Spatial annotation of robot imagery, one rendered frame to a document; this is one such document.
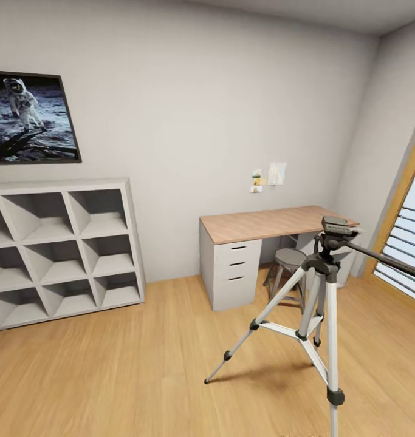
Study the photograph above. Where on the desk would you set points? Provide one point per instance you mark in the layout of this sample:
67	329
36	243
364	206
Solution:
230	247

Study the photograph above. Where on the camera tripod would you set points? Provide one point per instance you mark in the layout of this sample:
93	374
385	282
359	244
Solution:
323	288

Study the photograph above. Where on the taboret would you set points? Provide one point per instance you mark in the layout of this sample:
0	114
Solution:
290	258

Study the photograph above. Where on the bookcase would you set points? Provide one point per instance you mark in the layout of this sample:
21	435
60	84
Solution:
42	271

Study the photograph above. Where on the painting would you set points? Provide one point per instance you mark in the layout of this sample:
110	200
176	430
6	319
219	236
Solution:
35	121

